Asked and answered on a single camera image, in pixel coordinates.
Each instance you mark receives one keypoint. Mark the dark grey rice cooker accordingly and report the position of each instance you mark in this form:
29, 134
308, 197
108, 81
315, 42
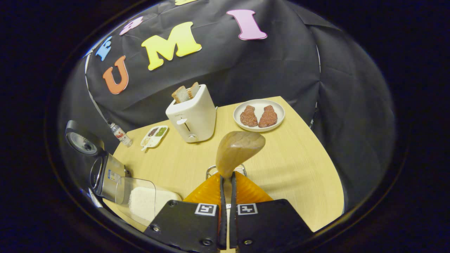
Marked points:
109, 175

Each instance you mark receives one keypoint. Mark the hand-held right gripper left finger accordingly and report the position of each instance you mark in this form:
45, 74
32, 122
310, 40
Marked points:
223, 218

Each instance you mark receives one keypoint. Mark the white toaster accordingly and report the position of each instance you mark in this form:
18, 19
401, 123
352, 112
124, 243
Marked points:
195, 119

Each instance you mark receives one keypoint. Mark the clear plastic rice box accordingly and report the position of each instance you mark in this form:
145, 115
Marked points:
137, 186

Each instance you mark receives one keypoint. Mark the toast bread slice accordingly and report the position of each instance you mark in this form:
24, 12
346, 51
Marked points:
193, 90
180, 95

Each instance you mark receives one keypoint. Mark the white round plate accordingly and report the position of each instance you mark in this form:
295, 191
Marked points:
260, 104

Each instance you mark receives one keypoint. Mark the wooden spoon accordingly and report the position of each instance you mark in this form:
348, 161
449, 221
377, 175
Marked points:
237, 149

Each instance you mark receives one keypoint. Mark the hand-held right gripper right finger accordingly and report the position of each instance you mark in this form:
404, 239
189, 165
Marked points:
232, 218

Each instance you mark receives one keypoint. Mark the small clear seasoning bottle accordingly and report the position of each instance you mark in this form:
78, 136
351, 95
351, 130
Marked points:
121, 135

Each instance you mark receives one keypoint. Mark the brown meat piece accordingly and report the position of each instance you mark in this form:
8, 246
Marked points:
249, 116
268, 117

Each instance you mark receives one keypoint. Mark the white divided condiment dish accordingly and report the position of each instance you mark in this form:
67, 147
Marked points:
153, 138

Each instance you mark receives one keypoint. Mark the white rice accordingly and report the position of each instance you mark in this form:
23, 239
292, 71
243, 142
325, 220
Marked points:
147, 203

